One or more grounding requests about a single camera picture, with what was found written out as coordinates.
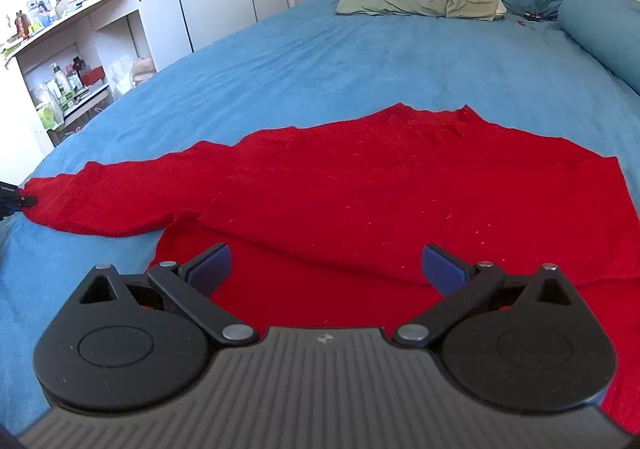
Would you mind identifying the white desk shelf unit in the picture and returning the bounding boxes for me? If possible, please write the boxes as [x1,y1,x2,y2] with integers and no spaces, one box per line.
[0,0,194,180]

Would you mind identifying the white bottle green label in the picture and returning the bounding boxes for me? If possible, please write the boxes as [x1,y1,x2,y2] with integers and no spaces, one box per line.
[52,64,74,98]

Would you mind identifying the blue bolster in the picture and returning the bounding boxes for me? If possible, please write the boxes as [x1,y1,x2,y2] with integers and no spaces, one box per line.
[556,0,640,97]

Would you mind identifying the red knitted sweater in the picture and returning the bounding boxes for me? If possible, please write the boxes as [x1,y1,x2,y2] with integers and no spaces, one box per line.
[21,102,640,435]

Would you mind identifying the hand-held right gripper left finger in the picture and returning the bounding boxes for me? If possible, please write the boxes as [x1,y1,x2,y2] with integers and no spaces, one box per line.
[75,242,259,353]

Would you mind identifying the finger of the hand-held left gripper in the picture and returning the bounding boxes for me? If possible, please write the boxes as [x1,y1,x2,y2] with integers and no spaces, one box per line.
[0,182,39,220]

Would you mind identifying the green packet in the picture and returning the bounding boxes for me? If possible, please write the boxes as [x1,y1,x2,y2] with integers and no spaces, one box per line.
[35,101,64,130]

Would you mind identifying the white plastic bag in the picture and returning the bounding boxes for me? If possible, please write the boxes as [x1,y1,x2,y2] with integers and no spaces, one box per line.
[107,55,154,96]

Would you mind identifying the photo frame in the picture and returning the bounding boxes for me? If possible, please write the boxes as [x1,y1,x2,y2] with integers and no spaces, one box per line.
[26,0,57,28]

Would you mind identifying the blue bedsheet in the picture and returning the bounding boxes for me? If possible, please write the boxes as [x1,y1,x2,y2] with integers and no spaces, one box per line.
[0,0,640,436]

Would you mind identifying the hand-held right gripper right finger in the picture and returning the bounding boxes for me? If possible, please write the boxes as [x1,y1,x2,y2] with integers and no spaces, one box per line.
[392,242,577,349]

